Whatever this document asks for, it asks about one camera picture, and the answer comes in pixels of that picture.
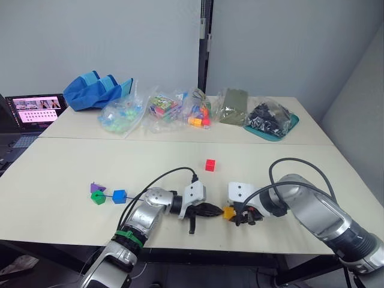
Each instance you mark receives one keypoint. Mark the plastic bag of coloured blocks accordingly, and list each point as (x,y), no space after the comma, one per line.
(198,111)

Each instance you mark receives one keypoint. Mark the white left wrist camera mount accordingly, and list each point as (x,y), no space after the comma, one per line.
(195,193)

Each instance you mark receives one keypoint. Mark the black laptop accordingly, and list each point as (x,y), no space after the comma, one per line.
(33,109)

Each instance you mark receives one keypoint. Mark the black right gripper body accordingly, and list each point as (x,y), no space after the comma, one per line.
(250,216)

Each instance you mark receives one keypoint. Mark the purple triangle block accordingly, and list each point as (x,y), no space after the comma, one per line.
(97,187)

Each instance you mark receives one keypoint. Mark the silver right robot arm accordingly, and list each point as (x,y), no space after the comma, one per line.
(315,210)

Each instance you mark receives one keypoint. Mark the plastic bag of black parts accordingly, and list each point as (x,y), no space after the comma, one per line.
(270,118)

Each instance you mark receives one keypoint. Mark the thin blue lace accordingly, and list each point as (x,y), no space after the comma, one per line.
(132,198)

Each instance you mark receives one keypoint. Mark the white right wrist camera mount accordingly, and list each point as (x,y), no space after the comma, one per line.
(240,192)

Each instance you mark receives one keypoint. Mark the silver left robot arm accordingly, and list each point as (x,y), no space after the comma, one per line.
(144,216)

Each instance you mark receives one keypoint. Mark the teal plastic tray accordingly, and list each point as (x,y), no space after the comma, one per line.
(271,139)

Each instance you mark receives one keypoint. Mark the plastic bag of olive sheets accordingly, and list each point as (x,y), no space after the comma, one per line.
(234,108)

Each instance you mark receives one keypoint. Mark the orange cube block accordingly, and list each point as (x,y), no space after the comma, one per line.
(228,213)

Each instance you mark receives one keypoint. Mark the red cube block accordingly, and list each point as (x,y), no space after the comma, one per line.
(210,165)

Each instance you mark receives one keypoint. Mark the green round block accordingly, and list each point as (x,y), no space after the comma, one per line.
(97,198)

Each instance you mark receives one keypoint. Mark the colourful printed box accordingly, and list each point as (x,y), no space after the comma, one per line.
(162,103)

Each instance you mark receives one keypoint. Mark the blue fabric bag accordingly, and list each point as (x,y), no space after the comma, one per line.
(90,94)

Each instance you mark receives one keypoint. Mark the black upright post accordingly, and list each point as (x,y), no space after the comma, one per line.
(205,60)

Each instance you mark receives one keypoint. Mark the black table frame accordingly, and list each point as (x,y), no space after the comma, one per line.
(210,258)

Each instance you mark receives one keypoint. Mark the plastic bag of green beads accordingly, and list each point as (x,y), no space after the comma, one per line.
(120,118)

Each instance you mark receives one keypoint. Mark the plastic bag with colourful box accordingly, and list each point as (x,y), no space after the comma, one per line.
(162,120)

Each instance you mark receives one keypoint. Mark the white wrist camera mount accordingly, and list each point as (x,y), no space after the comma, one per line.
(195,193)
(240,192)

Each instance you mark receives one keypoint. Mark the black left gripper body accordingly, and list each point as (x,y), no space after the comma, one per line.
(192,223)

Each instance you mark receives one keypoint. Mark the blue cube block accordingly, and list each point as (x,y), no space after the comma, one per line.
(119,196)

